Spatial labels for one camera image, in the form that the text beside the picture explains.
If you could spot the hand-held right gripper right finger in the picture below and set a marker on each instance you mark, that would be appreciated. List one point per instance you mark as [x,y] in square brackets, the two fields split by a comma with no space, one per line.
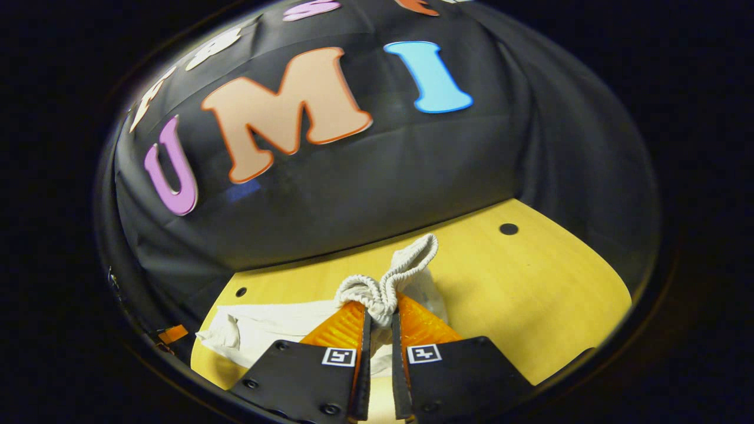
[399,377]

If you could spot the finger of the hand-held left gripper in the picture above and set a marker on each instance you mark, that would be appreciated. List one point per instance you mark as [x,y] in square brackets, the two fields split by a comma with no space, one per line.
[172,334]

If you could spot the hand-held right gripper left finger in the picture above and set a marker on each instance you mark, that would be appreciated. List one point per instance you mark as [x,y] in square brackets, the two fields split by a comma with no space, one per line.
[364,377]

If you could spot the white jeans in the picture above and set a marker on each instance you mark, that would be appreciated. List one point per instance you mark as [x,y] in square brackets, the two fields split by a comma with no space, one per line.
[277,330]

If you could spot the black backdrop cloth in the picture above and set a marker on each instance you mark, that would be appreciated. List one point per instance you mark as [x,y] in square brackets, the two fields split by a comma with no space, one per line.
[383,176]

